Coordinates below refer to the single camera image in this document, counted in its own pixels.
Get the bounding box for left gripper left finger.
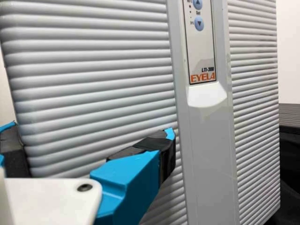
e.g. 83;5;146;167
0;120;31;179

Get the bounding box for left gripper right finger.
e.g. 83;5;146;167
90;127;177;225

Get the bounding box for incubator door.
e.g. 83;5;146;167
0;0;282;225

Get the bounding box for white incubator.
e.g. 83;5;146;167
0;55;17;125

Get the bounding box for black platform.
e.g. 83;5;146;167
279;103;300;128

